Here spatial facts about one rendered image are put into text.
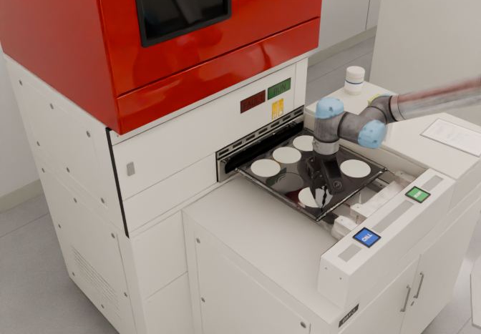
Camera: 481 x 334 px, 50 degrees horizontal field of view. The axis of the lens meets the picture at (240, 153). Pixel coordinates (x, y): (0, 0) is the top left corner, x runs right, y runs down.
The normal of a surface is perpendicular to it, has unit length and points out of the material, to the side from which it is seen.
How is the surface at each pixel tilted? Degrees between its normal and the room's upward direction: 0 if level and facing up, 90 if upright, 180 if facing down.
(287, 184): 0
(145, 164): 90
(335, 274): 90
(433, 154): 0
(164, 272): 90
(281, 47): 90
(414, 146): 0
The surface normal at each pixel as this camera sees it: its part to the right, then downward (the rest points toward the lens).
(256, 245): -0.01, -0.82
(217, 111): 0.69, 0.41
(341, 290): -0.72, 0.40
